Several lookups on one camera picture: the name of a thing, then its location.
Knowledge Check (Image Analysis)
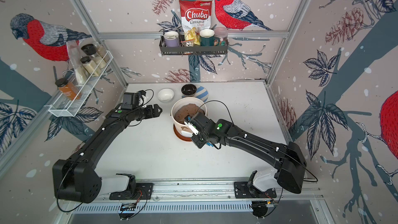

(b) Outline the white ceramic flower pot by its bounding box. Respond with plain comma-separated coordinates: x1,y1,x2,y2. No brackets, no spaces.
171,97,207,138

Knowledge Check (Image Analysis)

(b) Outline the blue white scrub brush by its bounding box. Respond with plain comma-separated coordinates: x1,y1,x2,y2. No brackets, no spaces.
181,123,199,138

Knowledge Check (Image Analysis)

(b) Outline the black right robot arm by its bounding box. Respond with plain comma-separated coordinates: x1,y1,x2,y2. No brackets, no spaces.
184,112,307,194

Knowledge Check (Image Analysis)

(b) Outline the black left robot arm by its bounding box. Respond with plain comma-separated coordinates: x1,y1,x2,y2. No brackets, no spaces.
52,90,162,203

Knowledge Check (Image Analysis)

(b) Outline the small white bowl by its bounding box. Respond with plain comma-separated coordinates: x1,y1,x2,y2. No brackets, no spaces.
157,88,175,102

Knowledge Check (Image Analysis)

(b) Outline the blue striped plate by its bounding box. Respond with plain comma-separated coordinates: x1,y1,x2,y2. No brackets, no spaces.
194,86,209,103

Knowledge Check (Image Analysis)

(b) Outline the small black bowl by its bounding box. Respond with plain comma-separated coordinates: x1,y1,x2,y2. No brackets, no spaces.
181,84,197,98

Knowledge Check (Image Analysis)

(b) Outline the clear plastic bag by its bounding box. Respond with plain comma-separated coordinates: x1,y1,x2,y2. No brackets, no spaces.
66,40,90,86

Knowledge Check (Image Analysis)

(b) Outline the black lidded spice jar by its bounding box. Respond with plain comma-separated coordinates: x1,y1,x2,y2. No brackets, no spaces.
80,56,101,77
81,44,107,69

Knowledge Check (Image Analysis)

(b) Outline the orange spice jar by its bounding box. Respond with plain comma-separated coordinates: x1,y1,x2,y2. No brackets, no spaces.
55,78,81,101

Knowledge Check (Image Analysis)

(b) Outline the lilac mug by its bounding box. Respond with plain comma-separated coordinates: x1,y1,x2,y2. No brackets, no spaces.
163,31,180,47

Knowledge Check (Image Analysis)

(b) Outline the green mug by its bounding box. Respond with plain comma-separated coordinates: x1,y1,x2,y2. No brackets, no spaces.
199,29,215,47

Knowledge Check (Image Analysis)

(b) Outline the pink lidded glass jar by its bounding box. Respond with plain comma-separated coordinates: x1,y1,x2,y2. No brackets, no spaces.
214,27,228,46

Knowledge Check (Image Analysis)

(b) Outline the red Chuba chips bag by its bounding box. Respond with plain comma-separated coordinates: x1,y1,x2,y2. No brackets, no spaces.
179,0,212,46

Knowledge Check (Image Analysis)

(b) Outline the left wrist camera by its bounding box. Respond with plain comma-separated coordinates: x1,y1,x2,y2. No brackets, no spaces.
138,90,149,107

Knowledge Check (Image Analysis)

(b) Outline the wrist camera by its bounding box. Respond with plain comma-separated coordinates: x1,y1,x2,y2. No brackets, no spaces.
184,115,200,135
138,90,149,107

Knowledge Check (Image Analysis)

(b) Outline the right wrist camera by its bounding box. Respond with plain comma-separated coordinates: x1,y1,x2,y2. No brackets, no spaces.
184,115,200,135

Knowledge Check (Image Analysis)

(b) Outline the white wire wall rack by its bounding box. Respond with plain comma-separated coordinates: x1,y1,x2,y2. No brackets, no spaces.
48,50,114,117

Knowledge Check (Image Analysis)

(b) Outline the dark wall shelf basket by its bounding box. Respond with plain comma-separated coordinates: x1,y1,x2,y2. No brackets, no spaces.
159,37,229,56

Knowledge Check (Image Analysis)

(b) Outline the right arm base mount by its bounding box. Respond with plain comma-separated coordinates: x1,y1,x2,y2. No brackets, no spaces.
234,171,277,199

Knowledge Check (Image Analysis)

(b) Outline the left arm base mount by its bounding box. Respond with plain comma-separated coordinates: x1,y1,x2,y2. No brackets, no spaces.
109,174,154,201

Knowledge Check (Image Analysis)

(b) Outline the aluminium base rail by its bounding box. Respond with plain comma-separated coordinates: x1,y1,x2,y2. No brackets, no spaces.
62,178,324,203

